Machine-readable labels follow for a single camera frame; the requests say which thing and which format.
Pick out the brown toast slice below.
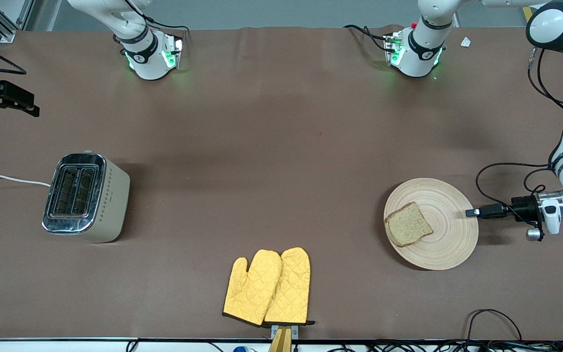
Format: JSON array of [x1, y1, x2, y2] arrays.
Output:
[[385, 202, 434, 247]]

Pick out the black looped cable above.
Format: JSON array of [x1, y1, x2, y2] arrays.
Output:
[[465, 309, 524, 343]]

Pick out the grey metal bracket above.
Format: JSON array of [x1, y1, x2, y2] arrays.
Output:
[[271, 324, 299, 339]]

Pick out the yellow quilted oven mitt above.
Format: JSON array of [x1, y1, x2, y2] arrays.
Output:
[[222, 250, 283, 327], [264, 247, 315, 327]]

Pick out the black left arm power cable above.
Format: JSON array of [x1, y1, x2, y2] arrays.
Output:
[[344, 24, 390, 52]]

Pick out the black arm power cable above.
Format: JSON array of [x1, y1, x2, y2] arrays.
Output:
[[344, 24, 390, 52], [123, 0, 188, 47]]

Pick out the round wooden plate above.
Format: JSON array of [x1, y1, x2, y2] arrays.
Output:
[[384, 178, 479, 271]]

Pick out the beige chrome toaster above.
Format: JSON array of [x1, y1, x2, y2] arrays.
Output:
[[42, 151, 130, 243]]

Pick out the tangled black cables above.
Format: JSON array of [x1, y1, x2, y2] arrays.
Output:
[[325, 340, 563, 352]]

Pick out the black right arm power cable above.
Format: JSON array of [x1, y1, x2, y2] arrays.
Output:
[[123, 0, 188, 47]]

